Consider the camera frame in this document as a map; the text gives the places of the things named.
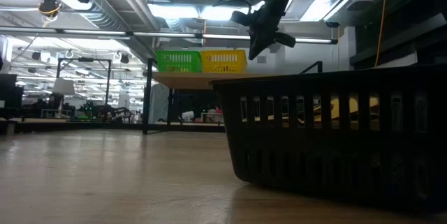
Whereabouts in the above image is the silver round ventilation duct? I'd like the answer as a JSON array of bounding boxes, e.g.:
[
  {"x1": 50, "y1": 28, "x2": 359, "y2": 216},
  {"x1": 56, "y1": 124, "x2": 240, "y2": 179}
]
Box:
[{"x1": 31, "y1": 0, "x2": 130, "y2": 31}]

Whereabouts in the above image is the orange snack packet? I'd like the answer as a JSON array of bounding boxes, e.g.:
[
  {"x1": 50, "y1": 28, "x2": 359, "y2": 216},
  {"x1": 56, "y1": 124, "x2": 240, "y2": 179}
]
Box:
[{"x1": 240, "y1": 96, "x2": 381, "y2": 127}]

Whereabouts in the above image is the black background rig frame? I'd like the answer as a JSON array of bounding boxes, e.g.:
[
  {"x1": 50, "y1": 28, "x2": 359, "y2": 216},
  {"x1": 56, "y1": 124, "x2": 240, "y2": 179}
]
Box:
[{"x1": 55, "y1": 57, "x2": 112, "y2": 99}]

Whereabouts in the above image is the black ceiling cable reel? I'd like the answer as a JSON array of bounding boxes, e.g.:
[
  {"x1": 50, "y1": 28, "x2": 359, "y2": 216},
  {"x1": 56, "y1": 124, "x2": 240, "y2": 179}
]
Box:
[{"x1": 37, "y1": 0, "x2": 64, "y2": 19}]

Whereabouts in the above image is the black monitor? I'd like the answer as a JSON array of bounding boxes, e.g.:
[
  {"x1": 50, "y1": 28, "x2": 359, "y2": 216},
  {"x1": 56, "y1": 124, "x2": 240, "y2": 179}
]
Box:
[{"x1": 0, "y1": 73, "x2": 24, "y2": 110}]

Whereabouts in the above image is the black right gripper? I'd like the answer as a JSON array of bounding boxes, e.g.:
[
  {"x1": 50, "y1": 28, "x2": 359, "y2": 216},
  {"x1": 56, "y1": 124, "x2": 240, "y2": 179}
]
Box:
[{"x1": 230, "y1": 6, "x2": 296, "y2": 61}]

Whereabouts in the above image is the long linear ceiling light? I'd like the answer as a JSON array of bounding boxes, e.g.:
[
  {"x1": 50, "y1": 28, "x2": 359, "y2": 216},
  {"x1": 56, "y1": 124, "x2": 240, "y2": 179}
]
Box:
[{"x1": 0, "y1": 27, "x2": 339, "y2": 45}]

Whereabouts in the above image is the green plastic basket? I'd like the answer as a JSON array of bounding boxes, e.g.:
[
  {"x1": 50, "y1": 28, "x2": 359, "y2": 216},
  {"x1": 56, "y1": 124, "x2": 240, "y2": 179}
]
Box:
[{"x1": 156, "y1": 50, "x2": 203, "y2": 74}]

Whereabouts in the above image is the black aluminium table frame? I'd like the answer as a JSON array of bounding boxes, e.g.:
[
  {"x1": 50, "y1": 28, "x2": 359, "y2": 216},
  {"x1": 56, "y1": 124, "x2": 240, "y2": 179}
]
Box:
[{"x1": 0, "y1": 119, "x2": 226, "y2": 135}]

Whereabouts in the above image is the wooden shelf riser black frame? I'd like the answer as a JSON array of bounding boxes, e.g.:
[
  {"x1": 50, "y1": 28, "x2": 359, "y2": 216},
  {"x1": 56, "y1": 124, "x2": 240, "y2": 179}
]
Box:
[{"x1": 142, "y1": 58, "x2": 324, "y2": 135}]

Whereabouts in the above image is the dark diagonal beam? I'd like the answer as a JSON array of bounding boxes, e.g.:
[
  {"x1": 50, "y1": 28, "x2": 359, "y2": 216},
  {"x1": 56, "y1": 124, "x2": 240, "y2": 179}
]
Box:
[{"x1": 349, "y1": 0, "x2": 447, "y2": 68}]

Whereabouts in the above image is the yellow hanging cord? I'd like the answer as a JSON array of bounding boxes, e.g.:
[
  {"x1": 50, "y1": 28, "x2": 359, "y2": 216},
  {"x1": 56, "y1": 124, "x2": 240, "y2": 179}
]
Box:
[{"x1": 374, "y1": 0, "x2": 391, "y2": 67}]

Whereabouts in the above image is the white shade background lamp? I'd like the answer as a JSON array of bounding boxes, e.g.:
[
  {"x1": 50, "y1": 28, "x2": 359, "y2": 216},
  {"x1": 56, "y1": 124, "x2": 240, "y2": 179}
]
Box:
[{"x1": 52, "y1": 77, "x2": 76, "y2": 119}]

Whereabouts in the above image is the yellow plastic basket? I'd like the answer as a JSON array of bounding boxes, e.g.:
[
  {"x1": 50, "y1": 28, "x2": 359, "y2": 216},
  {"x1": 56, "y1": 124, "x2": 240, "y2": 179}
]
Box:
[{"x1": 200, "y1": 49, "x2": 248, "y2": 74}]

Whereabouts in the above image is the black plastic basket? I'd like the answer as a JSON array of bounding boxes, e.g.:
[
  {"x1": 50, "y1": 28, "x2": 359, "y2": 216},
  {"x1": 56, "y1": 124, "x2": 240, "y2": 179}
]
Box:
[{"x1": 208, "y1": 64, "x2": 447, "y2": 214}]

